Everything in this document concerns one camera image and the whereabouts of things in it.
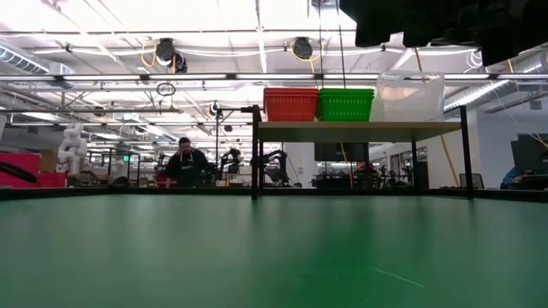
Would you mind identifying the grey laptop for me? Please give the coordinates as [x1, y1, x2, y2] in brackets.
[458, 172, 486, 190]

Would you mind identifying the black computer monitor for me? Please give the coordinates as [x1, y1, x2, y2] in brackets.
[509, 132, 548, 173]

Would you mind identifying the black metal table frame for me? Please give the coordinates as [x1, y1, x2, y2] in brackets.
[0, 186, 548, 201]

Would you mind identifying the wooden shelf with black legs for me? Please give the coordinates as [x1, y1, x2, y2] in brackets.
[251, 104, 475, 201]

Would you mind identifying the red barrier panel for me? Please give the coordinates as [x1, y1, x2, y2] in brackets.
[0, 151, 69, 188]

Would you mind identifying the grey ceiling air duct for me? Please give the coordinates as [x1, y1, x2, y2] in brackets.
[0, 45, 77, 90]

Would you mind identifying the black wall screen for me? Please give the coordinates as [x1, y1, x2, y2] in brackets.
[314, 142, 370, 163]

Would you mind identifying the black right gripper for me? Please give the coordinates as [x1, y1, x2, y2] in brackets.
[339, 0, 483, 49]

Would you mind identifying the yellow hanging cable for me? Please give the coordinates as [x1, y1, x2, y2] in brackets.
[413, 46, 462, 188]

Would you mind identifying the brown cardboard box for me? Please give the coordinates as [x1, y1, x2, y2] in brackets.
[39, 148, 60, 175]

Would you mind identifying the person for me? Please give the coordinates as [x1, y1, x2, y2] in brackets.
[164, 136, 211, 188]
[499, 166, 523, 190]

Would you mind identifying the black curved cable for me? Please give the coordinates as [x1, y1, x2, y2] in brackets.
[0, 161, 39, 185]

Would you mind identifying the black horizontal pipe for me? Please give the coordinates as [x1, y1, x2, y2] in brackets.
[0, 106, 185, 115]

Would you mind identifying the green table mat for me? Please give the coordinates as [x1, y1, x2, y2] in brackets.
[0, 194, 548, 308]

